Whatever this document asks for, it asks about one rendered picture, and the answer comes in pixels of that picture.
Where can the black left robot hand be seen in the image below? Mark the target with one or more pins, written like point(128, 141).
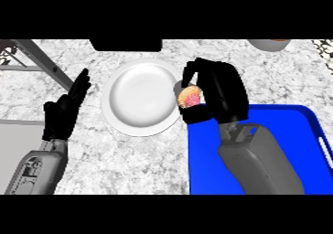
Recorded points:
point(60, 115)

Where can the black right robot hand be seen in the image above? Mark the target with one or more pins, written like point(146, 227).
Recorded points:
point(223, 91)

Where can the pink frosted cupcake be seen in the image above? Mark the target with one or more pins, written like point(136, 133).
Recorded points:
point(189, 96)

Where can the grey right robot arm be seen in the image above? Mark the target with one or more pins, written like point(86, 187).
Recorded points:
point(258, 161)

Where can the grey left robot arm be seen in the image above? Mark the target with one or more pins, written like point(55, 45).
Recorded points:
point(38, 170)

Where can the white round plate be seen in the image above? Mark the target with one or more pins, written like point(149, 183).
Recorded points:
point(139, 96)

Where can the blue plastic tray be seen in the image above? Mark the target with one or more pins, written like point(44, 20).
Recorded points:
point(289, 137)

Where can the grey round pot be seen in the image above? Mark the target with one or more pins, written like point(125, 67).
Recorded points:
point(269, 44)

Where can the black rectangular appliance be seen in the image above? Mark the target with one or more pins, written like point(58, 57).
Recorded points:
point(125, 45)

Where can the black white patterned mat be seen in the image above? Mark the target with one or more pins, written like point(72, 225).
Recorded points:
point(328, 53)

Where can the grey metal frame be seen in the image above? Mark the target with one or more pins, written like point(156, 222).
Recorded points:
point(34, 61)

